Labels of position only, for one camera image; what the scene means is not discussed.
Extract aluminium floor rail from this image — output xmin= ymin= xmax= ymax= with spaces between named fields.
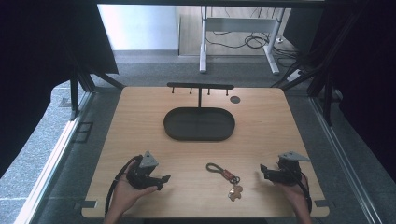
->
xmin=12 ymin=91 xmax=96 ymax=224
xmin=308 ymin=95 xmax=385 ymax=224

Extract white power strip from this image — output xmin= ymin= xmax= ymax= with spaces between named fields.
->
xmin=285 ymin=69 xmax=304 ymax=83

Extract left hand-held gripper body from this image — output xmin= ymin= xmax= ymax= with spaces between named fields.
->
xmin=125 ymin=150 xmax=160 ymax=190

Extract black floor cables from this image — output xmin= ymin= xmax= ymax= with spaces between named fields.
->
xmin=205 ymin=7 xmax=302 ymax=68

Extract person's right hand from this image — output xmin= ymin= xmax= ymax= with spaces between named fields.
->
xmin=274 ymin=174 xmax=310 ymax=213

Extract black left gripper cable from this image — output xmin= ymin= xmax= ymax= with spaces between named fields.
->
xmin=104 ymin=154 xmax=144 ymax=217

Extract keychain with green loop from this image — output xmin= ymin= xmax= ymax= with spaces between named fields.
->
xmin=205 ymin=161 xmax=244 ymax=203

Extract black key rack with tray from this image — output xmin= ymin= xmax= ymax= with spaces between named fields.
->
xmin=163 ymin=81 xmax=236 ymax=142

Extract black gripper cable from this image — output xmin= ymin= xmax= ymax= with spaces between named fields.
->
xmin=104 ymin=154 xmax=144 ymax=217
xmin=279 ymin=161 xmax=314 ymax=215

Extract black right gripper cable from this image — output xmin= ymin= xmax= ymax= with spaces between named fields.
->
xmin=279 ymin=161 xmax=314 ymax=215

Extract black curtain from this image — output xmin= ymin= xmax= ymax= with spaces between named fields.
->
xmin=0 ymin=0 xmax=120 ymax=179
xmin=281 ymin=0 xmax=396 ymax=185

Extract white desk frame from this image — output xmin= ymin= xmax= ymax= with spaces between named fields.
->
xmin=199 ymin=5 xmax=286 ymax=76

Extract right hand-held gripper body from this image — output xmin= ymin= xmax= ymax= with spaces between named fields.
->
xmin=268 ymin=150 xmax=312 ymax=187

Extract person's left hand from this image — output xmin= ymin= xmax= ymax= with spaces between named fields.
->
xmin=108 ymin=172 xmax=159 ymax=216

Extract black metal frame strut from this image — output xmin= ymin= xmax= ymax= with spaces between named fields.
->
xmin=270 ymin=8 xmax=362 ymax=127
xmin=68 ymin=46 xmax=126 ymax=121

